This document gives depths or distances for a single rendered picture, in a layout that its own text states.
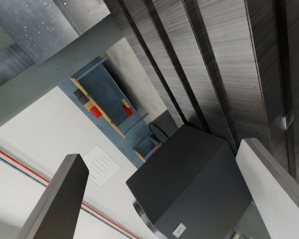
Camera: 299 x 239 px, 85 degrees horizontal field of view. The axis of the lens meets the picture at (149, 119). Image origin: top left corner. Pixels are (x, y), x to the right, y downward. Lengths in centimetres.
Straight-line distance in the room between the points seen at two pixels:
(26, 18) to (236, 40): 48
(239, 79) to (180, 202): 20
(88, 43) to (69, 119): 404
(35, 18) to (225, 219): 64
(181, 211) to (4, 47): 56
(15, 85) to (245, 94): 54
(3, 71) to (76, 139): 423
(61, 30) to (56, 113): 404
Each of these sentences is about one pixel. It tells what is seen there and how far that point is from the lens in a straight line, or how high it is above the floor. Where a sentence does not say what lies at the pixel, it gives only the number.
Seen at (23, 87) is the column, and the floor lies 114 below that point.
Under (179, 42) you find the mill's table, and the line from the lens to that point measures 23.
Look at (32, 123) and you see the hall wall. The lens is 459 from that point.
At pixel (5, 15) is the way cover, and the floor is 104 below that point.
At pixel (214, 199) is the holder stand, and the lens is 36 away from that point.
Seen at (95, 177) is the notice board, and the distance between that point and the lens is 540.
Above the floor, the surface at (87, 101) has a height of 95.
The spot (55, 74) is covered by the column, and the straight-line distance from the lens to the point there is 57.
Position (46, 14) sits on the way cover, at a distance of 54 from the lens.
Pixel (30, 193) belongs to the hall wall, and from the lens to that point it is 538.
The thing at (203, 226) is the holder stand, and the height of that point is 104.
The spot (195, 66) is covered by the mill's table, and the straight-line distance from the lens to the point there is 24.
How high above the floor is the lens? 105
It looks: 13 degrees down
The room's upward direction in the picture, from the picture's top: 133 degrees counter-clockwise
